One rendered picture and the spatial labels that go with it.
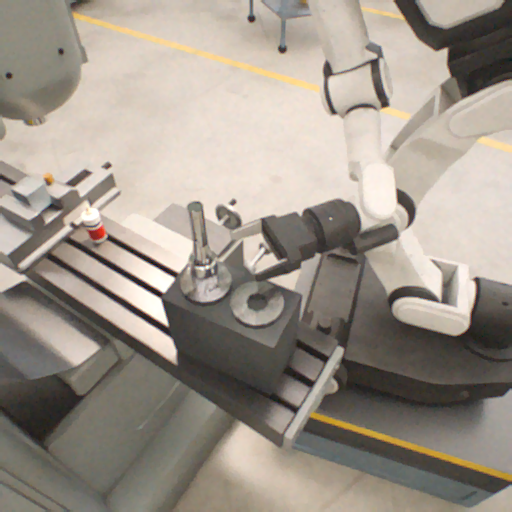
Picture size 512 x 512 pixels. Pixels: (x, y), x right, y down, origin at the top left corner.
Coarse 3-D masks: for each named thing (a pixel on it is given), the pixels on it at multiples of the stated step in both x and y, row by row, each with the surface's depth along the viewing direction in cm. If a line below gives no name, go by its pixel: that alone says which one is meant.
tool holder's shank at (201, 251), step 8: (192, 208) 62; (200, 208) 62; (192, 216) 63; (200, 216) 62; (192, 224) 64; (200, 224) 63; (192, 232) 65; (200, 232) 65; (192, 240) 67; (200, 240) 66; (200, 248) 67; (208, 248) 68; (200, 256) 68; (208, 256) 69
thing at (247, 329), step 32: (192, 288) 74; (224, 288) 74; (256, 288) 74; (288, 288) 76; (192, 320) 75; (224, 320) 71; (256, 320) 70; (288, 320) 72; (192, 352) 85; (224, 352) 78; (256, 352) 72; (288, 352) 83; (256, 384) 81
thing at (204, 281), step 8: (216, 264) 71; (192, 272) 71; (200, 272) 70; (208, 272) 70; (216, 272) 72; (192, 280) 74; (200, 280) 71; (208, 280) 72; (216, 280) 73; (200, 288) 73; (208, 288) 73
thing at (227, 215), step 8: (232, 200) 155; (216, 208) 157; (224, 208) 154; (232, 208) 153; (216, 216) 160; (224, 216) 157; (232, 216) 156; (240, 216) 154; (224, 224) 155; (232, 224) 159; (240, 224) 156
